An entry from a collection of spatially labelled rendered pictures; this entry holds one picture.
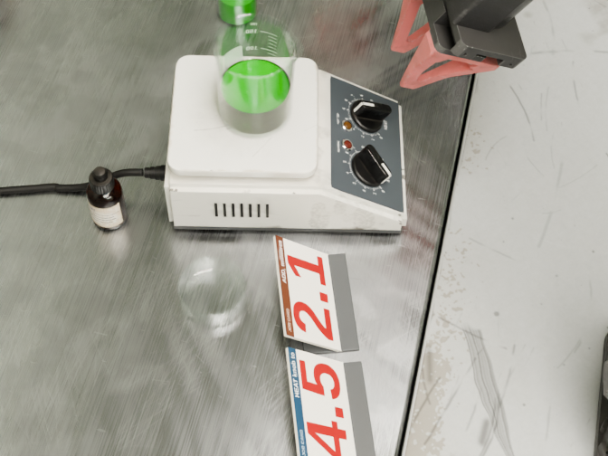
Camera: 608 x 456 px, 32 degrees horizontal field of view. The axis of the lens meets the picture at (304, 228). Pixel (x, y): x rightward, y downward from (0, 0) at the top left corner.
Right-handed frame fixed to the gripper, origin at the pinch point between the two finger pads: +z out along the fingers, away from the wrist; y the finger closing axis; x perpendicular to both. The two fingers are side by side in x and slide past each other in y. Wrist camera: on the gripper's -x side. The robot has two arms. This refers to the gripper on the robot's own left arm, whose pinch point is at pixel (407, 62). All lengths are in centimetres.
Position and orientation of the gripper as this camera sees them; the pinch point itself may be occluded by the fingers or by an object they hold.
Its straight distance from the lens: 88.9
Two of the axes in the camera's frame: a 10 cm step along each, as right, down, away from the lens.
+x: 8.4, 0.8, 5.4
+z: -5.2, 4.3, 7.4
